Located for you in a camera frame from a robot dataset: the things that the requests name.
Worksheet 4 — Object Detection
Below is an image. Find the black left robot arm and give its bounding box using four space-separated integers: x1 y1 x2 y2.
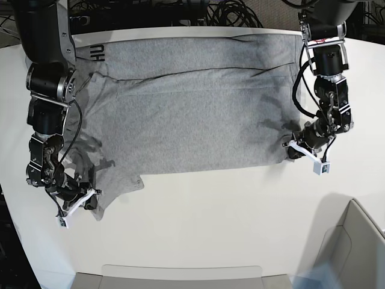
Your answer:
285 1 358 160

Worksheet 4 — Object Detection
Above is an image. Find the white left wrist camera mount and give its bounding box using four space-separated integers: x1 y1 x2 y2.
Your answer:
282 140 331 175

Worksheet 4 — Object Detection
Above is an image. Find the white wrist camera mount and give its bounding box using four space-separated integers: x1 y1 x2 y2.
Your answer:
56 188 102 228
282 140 331 175

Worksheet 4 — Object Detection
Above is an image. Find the black cable bundle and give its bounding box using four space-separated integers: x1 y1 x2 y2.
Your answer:
207 0 265 29

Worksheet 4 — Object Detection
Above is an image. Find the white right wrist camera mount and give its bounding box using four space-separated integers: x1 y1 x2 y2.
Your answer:
56 188 102 228

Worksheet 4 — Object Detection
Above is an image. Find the grey T-shirt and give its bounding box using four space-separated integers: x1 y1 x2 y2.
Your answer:
64 34 301 220

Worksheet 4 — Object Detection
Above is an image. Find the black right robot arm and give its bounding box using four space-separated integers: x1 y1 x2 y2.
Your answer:
11 1 97 217

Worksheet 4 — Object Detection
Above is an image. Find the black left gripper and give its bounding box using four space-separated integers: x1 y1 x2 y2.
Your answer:
287 122 331 160

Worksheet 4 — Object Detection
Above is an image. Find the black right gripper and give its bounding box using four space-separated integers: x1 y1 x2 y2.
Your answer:
45 176 97 210

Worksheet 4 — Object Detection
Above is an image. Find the grey chair front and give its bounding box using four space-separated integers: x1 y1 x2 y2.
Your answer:
71 264 293 288

